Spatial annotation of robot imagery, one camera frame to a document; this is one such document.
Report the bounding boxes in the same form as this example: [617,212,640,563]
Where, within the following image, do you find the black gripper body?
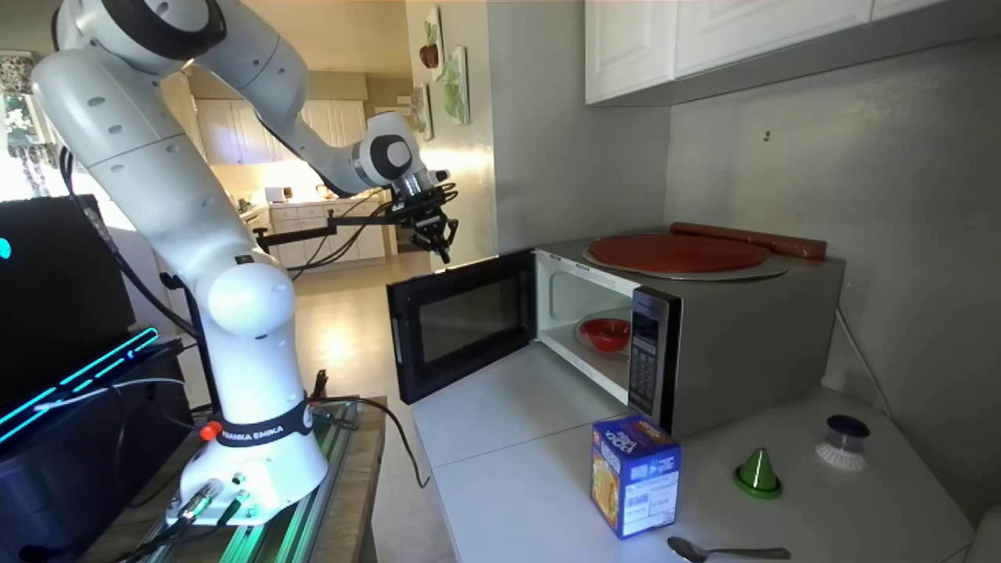
[398,178,464,229]

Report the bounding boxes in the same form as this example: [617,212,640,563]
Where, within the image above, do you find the black microwave door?
[385,247,540,405]

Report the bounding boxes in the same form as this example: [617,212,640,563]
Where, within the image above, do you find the stainless steel microwave body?
[533,229,846,445]

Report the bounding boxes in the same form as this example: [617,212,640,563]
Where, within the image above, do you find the black rod on wrist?
[252,208,407,253]

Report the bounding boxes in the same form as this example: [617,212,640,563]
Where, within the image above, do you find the red bowl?
[574,317,634,356]

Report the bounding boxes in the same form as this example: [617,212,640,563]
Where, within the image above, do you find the red round plate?
[587,230,777,278]

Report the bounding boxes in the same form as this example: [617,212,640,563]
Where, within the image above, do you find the robot stand table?
[82,395,390,563]

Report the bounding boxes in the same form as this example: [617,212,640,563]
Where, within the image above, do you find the brown wooden board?
[667,218,832,267]

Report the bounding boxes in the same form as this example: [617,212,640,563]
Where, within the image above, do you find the blue cardboard box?
[587,414,684,540]

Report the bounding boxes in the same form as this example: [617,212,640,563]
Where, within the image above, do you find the green cone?
[733,447,786,504]

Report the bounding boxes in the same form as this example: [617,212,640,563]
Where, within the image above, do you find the black box with cyan lights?
[0,325,197,563]

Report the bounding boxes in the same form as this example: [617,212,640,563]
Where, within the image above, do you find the metal spoon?
[667,536,794,563]

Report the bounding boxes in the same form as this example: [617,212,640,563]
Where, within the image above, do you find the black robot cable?
[289,193,400,284]

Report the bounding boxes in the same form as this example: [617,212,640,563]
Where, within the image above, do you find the green wall picture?
[434,45,475,127]

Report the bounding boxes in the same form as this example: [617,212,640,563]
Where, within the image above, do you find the wall picture with red apple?
[417,2,446,76]

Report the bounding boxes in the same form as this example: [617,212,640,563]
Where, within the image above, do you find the black floor cable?
[309,366,431,490]

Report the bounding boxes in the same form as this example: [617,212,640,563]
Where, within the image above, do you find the white wall cabinet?
[582,0,1001,108]

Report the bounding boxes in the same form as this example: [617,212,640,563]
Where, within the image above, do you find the microwave power cord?
[832,303,890,419]

